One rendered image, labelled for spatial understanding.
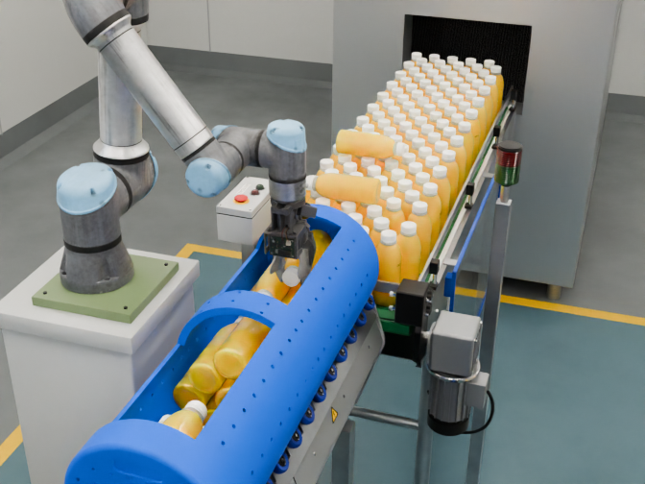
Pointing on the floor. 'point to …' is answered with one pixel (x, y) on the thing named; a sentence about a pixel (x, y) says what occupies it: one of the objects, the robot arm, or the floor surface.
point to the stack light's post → (489, 330)
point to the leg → (344, 455)
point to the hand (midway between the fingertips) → (293, 276)
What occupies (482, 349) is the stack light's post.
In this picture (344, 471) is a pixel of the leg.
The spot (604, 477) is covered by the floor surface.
